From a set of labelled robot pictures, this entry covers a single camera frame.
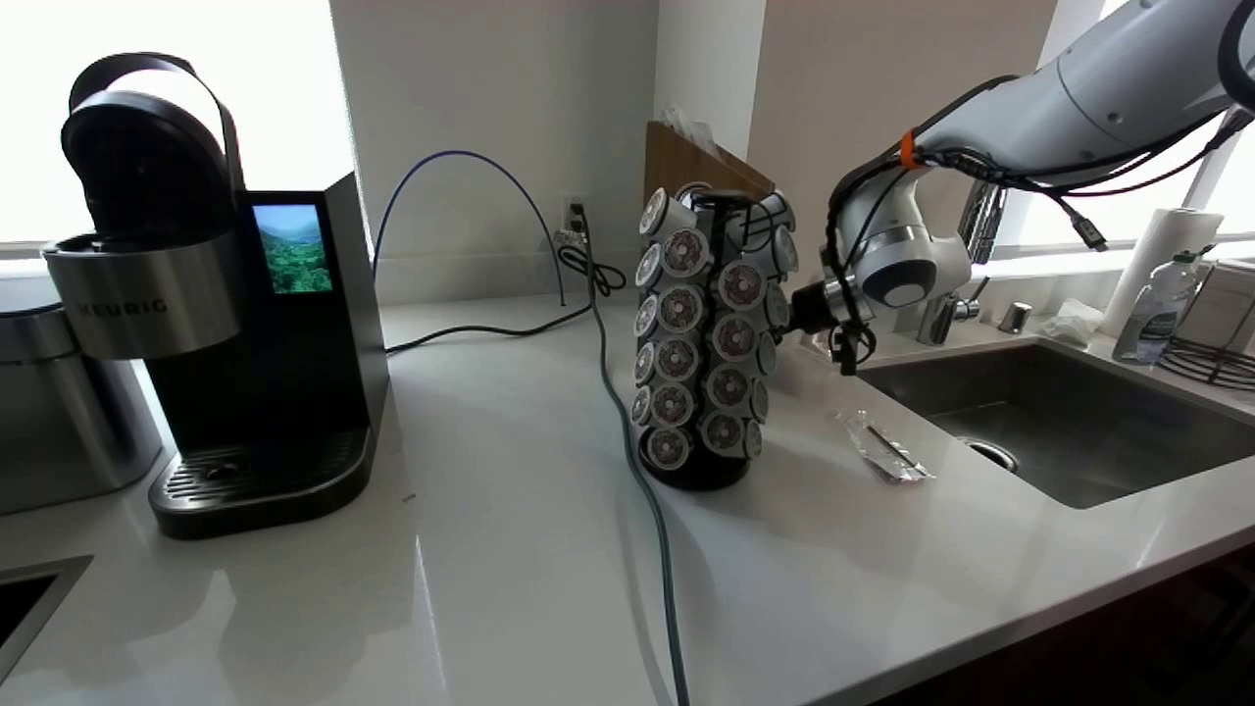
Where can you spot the small chrome counter button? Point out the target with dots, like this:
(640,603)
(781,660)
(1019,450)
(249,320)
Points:
(1013,315)

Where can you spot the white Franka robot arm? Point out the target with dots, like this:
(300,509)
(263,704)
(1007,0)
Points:
(1113,90)

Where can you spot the wall power outlet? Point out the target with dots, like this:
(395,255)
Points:
(578,218)

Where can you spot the black coffee pod carousel stand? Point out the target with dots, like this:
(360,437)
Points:
(709,471)

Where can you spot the clear dish soap bottle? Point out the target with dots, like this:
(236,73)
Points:
(1151,320)

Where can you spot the black Keurig coffee machine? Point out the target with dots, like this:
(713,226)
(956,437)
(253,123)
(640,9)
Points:
(259,395)

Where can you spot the stainless steel canister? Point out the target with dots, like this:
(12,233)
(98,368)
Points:
(63,419)

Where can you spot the stainless steel sink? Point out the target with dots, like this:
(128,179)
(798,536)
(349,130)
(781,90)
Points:
(1083,419)

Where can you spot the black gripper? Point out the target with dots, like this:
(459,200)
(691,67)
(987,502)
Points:
(837,315)

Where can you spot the chrome faucet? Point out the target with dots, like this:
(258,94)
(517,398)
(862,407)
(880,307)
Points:
(983,218)

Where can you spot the foil lid coffee pod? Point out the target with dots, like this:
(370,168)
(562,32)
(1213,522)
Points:
(668,450)
(640,409)
(781,249)
(727,386)
(675,357)
(672,400)
(646,320)
(736,340)
(774,307)
(743,285)
(725,432)
(653,208)
(681,307)
(649,263)
(685,254)
(640,364)

